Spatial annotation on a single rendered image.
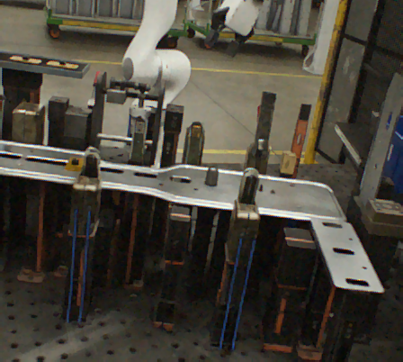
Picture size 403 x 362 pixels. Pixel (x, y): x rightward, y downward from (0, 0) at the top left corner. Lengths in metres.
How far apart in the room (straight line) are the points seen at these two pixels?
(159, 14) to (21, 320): 0.97
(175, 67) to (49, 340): 0.94
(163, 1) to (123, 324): 0.96
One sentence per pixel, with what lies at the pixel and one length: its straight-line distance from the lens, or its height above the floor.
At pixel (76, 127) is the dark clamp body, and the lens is 1.63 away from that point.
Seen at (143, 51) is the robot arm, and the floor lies 1.21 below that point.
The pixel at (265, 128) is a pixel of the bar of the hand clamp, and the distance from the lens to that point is 1.59.
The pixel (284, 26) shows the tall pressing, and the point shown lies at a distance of 9.44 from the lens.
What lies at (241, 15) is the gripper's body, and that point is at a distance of 1.52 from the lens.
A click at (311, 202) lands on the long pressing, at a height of 1.00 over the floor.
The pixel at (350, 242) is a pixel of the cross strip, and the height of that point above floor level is 1.00.
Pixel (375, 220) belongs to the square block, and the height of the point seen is 1.04.
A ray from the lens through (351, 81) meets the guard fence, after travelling 4.33.
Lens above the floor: 1.58
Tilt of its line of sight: 21 degrees down
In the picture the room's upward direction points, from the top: 9 degrees clockwise
